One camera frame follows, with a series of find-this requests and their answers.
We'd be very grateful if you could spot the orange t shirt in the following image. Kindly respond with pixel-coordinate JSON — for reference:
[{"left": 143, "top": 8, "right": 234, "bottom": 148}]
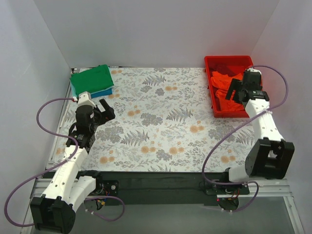
[{"left": 211, "top": 71, "right": 244, "bottom": 112}]

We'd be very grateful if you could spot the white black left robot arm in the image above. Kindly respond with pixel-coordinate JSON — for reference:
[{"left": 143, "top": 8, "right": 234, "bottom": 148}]
[{"left": 30, "top": 96, "right": 116, "bottom": 234}]

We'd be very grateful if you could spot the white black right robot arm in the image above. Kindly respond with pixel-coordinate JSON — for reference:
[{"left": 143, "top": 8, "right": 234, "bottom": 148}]
[{"left": 226, "top": 68, "right": 294, "bottom": 182}]

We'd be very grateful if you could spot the dark red t shirt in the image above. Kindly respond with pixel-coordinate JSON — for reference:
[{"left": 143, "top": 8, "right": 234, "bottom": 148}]
[{"left": 209, "top": 63, "right": 243, "bottom": 77}]

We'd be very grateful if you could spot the folded blue t shirt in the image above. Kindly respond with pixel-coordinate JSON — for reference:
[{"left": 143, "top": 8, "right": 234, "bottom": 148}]
[{"left": 71, "top": 83, "right": 113, "bottom": 100}]

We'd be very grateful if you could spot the red plastic bin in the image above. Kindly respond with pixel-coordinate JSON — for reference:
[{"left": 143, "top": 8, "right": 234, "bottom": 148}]
[{"left": 204, "top": 56, "right": 253, "bottom": 118}]

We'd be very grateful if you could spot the folded green t shirt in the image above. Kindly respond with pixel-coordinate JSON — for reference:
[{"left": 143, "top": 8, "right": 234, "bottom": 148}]
[{"left": 70, "top": 64, "right": 114, "bottom": 96}]

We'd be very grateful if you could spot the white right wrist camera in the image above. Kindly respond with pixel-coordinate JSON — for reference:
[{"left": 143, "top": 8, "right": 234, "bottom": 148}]
[{"left": 243, "top": 68, "right": 262, "bottom": 78}]

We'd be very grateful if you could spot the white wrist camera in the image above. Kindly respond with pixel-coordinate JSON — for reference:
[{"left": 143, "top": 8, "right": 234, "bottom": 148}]
[
  {"left": 243, "top": 68, "right": 262, "bottom": 78},
  {"left": 78, "top": 92, "right": 96, "bottom": 108}
]

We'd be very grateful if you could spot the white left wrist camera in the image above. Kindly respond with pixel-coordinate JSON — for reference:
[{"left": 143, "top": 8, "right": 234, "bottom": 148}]
[{"left": 78, "top": 92, "right": 96, "bottom": 108}]

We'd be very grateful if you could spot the aluminium frame rail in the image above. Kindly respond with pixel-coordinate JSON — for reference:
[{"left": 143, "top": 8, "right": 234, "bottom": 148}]
[{"left": 30, "top": 177, "right": 81, "bottom": 198}]

